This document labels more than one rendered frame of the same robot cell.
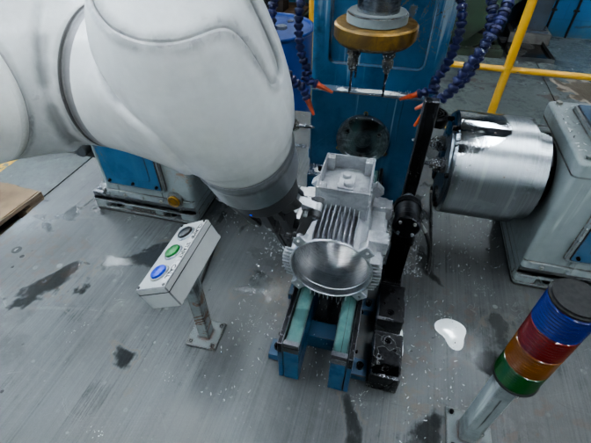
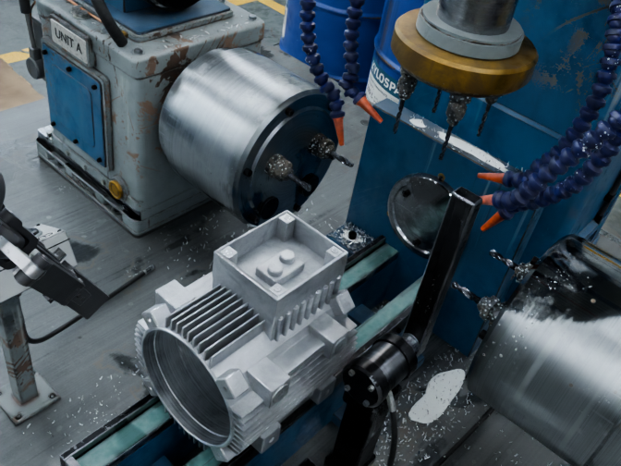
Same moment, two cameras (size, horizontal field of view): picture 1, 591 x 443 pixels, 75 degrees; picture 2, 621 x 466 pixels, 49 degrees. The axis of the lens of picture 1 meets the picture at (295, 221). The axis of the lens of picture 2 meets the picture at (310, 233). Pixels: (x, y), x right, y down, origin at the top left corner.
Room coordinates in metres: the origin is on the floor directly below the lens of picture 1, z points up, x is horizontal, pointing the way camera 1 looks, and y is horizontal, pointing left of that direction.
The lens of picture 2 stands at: (0.08, -0.33, 1.66)
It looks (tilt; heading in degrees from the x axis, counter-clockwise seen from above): 40 degrees down; 21
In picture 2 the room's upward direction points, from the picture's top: 11 degrees clockwise
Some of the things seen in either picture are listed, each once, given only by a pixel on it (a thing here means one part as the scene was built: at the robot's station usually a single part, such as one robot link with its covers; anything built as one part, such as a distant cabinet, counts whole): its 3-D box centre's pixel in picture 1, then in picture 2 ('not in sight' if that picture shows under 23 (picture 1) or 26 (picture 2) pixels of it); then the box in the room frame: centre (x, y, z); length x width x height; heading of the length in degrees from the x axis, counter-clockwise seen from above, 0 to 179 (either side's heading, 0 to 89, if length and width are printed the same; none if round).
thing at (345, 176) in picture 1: (345, 186); (279, 274); (0.61, -0.10, 1.11); 0.12 x 0.11 x 0.07; 166
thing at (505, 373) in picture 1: (521, 367); not in sight; (0.26, -0.32, 1.05); 0.06 x 0.06 x 0.04
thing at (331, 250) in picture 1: (339, 234); (248, 343); (0.57, -0.09, 1.02); 0.20 x 0.19 x 0.19; 166
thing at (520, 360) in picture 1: (534, 352); not in sight; (0.26, -0.32, 1.10); 0.06 x 0.06 x 0.04
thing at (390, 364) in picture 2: (417, 200); (460, 359); (0.80, -0.33, 0.92); 0.45 x 0.13 x 0.24; 166
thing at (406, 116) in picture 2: (363, 141); (440, 222); (1.01, -0.20, 0.97); 0.30 x 0.11 x 0.34; 76
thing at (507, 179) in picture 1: (495, 168); (602, 365); (0.78, -0.49, 1.04); 0.41 x 0.25 x 0.25; 76
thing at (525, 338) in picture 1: (549, 333); not in sight; (0.26, -0.32, 1.14); 0.06 x 0.06 x 0.04
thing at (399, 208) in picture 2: (361, 140); (425, 218); (0.95, -0.19, 1.02); 0.15 x 0.02 x 0.15; 76
